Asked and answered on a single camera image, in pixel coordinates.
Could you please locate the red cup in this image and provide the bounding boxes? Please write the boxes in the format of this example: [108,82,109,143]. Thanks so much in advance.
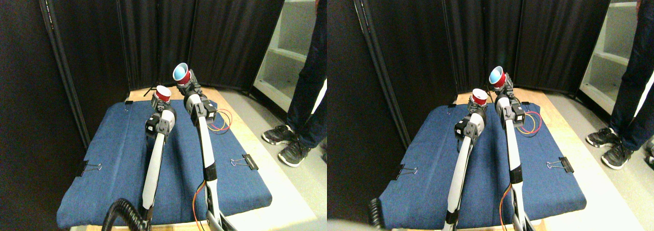
[155,85,173,103]
[489,66,508,89]
[173,62,193,86]
[471,88,489,107]

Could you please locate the dark blue cloth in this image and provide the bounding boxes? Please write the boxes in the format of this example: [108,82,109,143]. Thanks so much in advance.
[377,102,587,229]
[57,99,272,229]

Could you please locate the black curtain stand pole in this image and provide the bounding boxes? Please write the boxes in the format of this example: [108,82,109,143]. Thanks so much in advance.
[37,0,91,151]
[351,0,412,150]

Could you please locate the white shelf unit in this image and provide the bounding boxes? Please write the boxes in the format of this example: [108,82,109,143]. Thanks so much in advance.
[579,4,640,115]
[253,0,320,112]

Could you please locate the person's legs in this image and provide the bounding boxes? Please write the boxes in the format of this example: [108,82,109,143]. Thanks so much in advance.
[586,0,654,171]
[262,0,327,168]

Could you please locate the red wire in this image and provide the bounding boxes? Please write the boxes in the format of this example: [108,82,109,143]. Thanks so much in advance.
[516,110,544,137]
[206,108,233,135]

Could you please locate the yellow wire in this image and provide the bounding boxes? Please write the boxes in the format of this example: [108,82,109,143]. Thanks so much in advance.
[206,111,230,134]
[516,113,540,136]

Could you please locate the orange wire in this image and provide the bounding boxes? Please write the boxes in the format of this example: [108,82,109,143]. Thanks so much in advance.
[499,185,513,231]
[192,180,208,231]

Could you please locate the black ribbed hose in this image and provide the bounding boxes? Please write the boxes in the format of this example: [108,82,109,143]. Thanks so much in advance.
[368,197,385,229]
[102,198,149,231]

